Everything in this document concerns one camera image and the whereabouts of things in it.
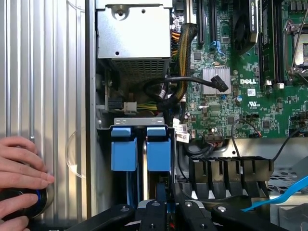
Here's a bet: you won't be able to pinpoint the empty blue disk carrier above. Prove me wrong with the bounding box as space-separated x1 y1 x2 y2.
111 127 139 203

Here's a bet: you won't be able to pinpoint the metal disk bay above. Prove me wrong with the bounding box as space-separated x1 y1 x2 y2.
96 117 177 205

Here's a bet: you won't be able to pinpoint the person's bare hand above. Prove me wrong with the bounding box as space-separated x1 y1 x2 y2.
0 136 55 231

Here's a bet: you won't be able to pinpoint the black plastic fan shroud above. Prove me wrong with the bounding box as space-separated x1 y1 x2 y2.
188 156 275 200

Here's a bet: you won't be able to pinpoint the metal optical drive cage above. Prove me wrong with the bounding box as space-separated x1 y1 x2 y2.
267 166 308 231

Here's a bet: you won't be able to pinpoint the green Dell motherboard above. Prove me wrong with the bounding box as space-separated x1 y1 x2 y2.
168 0 308 146

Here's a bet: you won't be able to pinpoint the open grey PC case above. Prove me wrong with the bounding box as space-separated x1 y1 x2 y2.
84 0 308 231

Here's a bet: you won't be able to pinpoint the silver finned heat sink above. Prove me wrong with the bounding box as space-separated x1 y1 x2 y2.
201 67 232 95

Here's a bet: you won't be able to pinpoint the green RAM stick in slot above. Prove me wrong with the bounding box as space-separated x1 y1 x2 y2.
260 0 277 85

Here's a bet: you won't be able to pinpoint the grey power supply unit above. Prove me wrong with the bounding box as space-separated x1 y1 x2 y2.
95 0 173 81

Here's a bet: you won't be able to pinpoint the black graphics card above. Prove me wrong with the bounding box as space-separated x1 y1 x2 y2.
231 0 261 56

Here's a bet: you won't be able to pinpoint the black expansion slot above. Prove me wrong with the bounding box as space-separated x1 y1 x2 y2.
208 0 218 42
195 0 207 46

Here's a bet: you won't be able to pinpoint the CPU socket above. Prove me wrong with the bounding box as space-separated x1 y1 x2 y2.
283 19 308 81

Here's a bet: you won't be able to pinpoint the thin black red wire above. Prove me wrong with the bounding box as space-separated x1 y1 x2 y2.
231 117 263 161

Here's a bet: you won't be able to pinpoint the white plug yellow wires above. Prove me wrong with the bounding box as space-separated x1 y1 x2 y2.
123 101 158 116

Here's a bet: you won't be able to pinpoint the thin grey cable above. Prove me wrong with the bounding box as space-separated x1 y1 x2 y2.
271 124 308 161

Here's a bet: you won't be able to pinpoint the black cable angled plug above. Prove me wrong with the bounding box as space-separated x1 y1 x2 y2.
143 75 229 103

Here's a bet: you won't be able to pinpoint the braided power wire bundle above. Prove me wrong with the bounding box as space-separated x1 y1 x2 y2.
177 23 198 103

